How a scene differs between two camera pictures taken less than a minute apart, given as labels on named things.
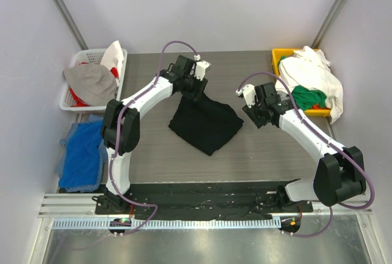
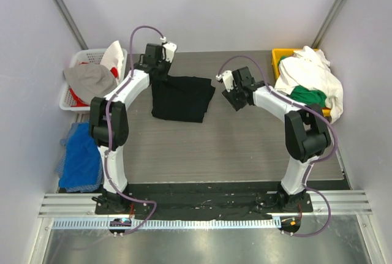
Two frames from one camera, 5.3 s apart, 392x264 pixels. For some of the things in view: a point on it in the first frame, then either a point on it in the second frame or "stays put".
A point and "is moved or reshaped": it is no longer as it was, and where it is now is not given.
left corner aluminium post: [64, 11] stays put
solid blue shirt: [80, 167] stays put
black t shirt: [205, 124] is moved or reshaped
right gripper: [254, 116] → [234, 98]
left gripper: [197, 89] → [160, 72]
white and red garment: [113, 60] stays put
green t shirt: [305, 98] stays put
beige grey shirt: [94, 84] stays put
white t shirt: [309, 68] stays put
